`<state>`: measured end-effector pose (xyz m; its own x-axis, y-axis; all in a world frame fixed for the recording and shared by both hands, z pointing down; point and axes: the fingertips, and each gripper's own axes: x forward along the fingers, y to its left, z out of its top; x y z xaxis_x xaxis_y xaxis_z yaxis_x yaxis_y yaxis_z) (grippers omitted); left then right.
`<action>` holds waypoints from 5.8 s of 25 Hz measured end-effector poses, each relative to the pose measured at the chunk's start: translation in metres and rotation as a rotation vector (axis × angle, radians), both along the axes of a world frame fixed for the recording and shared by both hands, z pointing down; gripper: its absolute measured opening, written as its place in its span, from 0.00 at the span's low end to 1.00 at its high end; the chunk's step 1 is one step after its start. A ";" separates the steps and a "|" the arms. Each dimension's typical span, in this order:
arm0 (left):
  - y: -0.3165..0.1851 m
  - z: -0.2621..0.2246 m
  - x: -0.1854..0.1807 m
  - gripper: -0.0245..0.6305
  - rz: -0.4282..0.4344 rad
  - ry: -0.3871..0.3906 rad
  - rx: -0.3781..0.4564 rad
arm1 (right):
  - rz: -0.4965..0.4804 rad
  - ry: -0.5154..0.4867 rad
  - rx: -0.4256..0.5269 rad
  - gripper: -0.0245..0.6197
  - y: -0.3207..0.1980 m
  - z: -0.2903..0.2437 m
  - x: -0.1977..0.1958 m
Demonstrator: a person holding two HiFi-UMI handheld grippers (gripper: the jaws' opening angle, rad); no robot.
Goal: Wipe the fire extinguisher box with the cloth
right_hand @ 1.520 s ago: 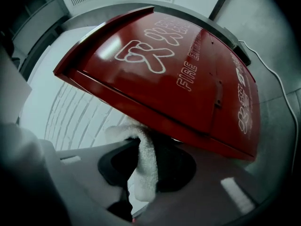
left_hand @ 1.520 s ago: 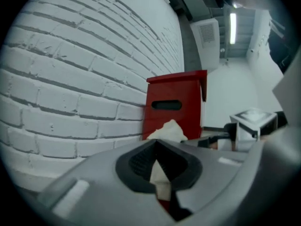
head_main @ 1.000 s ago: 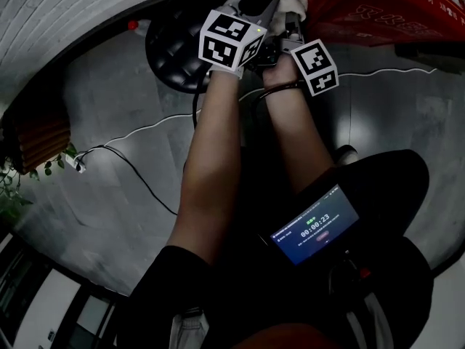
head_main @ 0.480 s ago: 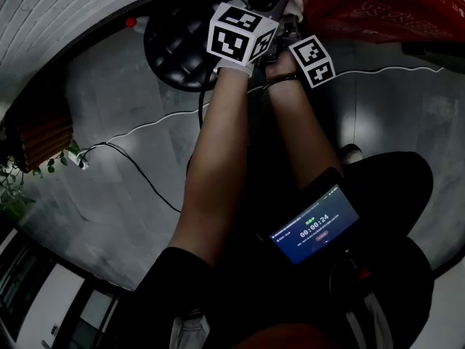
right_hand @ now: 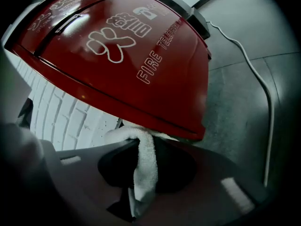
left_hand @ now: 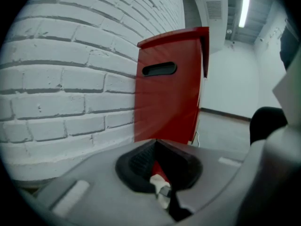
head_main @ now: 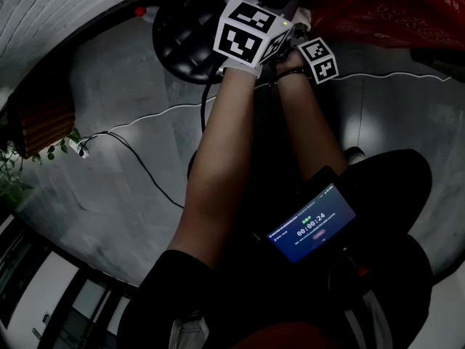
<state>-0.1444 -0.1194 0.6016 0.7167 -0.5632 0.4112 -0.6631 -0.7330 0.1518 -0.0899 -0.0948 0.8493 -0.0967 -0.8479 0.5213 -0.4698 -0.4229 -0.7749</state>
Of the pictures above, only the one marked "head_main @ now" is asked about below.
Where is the white shoe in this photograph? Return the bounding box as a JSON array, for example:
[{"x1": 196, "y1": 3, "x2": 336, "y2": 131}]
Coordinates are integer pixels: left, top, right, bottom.
[{"x1": 343, "y1": 146, "x2": 366, "y2": 166}]

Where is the red capped bottle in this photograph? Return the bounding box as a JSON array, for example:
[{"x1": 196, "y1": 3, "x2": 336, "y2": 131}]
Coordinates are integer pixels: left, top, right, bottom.
[{"x1": 134, "y1": 6, "x2": 159, "y2": 23}]

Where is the red fire extinguisher box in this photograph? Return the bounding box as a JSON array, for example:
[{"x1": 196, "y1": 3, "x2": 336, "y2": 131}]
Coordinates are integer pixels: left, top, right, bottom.
[{"x1": 308, "y1": 0, "x2": 465, "y2": 50}]

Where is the phone with timer screen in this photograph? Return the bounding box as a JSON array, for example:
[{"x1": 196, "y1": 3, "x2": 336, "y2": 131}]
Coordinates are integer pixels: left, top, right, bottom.
[{"x1": 254, "y1": 165, "x2": 357, "y2": 265}]

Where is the person's black clothing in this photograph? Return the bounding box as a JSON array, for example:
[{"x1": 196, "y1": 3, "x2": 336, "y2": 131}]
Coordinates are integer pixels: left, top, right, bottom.
[{"x1": 118, "y1": 149, "x2": 435, "y2": 349}]

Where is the brown ribbed plant pot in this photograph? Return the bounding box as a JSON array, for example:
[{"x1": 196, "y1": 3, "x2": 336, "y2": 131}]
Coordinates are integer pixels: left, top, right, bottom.
[{"x1": 14, "y1": 96, "x2": 77, "y2": 158}]

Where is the white shoulder strap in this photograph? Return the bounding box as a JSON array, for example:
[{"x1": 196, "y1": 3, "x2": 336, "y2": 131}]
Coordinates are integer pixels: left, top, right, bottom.
[
  {"x1": 169, "y1": 316, "x2": 211, "y2": 349},
  {"x1": 343, "y1": 289, "x2": 393, "y2": 349}
]

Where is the thin white floor cable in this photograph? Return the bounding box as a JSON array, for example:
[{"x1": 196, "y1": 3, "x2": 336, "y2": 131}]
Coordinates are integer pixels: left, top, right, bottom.
[{"x1": 83, "y1": 71, "x2": 453, "y2": 148}]

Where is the black floor cable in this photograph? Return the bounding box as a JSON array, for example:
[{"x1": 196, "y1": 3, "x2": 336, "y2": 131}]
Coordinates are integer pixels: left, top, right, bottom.
[{"x1": 86, "y1": 131, "x2": 186, "y2": 209}]

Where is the person's right forearm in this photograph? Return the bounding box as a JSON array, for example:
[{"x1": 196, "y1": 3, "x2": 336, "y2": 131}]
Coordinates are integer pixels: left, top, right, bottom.
[{"x1": 276, "y1": 49, "x2": 348, "y2": 185}]

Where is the black tufted round stool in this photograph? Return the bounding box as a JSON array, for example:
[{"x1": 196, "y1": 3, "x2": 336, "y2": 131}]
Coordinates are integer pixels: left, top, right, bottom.
[{"x1": 151, "y1": 0, "x2": 233, "y2": 85}]

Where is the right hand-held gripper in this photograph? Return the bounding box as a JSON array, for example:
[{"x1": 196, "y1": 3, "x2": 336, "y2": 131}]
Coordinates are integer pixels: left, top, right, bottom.
[{"x1": 272, "y1": 26, "x2": 340, "y2": 85}]

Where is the person's left forearm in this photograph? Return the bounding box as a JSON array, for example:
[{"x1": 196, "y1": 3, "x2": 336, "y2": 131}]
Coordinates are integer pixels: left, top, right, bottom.
[{"x1": 166, "y1": 67, "x2": 262, "y2": 268}]

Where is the green leafy potted plant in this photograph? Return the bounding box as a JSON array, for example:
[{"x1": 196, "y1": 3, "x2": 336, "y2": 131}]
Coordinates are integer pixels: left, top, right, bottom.
[{"x1": 0, "y1": 129, "x2": 83, "y2": 206}]

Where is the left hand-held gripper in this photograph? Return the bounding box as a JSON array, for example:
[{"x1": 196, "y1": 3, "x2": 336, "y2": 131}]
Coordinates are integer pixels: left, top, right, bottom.
[{"x1": 213, "y1": 0, "x2": 302, "y2": 81}]

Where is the black framed glass door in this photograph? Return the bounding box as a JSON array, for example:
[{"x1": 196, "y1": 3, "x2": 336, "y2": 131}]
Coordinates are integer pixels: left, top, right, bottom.
[{"x1": 0, "y1": 212, "x2": 132, "y2": 349}]

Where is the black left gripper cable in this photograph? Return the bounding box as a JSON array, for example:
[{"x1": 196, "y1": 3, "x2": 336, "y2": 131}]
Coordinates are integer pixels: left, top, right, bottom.
[{"x1": 201, "y1": 62, "x2": 222, "y2": 134}]

